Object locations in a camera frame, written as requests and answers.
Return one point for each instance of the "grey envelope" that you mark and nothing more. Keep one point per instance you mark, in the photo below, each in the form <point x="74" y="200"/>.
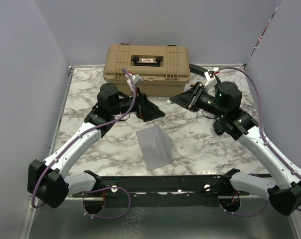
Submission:
<point x="156" y="147"/>

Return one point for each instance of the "yellow black T-handle hex key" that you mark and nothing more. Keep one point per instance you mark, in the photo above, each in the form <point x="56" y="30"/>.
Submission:
<point x="197" y="117"/>

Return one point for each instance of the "tan plastic tool case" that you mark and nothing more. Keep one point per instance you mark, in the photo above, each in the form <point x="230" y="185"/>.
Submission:
<point x="164" y="70"/>

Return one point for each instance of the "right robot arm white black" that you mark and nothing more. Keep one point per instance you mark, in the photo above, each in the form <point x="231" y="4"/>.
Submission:
<point x="283" y="189"/>

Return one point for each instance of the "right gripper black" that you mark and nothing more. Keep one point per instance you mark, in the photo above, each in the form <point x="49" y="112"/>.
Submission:
<point x="183" y="99"/>

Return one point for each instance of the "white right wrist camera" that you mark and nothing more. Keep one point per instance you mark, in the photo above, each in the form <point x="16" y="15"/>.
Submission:
<point x="212" y="79"/>

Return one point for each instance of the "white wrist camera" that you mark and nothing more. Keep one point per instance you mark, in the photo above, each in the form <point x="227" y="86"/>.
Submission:
<point x="135" y="77"/>
<point x="212" y="79"/>

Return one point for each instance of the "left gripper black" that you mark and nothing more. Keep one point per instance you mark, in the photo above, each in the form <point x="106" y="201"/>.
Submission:
<point x="145" y="109"/>

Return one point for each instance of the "aluminium frame rail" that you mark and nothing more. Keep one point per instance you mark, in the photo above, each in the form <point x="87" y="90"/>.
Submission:
<point x="57" y="128"/>

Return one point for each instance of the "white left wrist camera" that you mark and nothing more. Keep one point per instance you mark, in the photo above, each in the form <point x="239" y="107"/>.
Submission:
<point x="135" y="77"/>

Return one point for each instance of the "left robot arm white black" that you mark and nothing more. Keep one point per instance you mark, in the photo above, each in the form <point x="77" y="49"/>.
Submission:
<point x="48" y="180"/>

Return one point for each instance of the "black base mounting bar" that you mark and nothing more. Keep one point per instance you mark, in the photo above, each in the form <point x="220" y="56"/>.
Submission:
<point x="159" y="191"/>

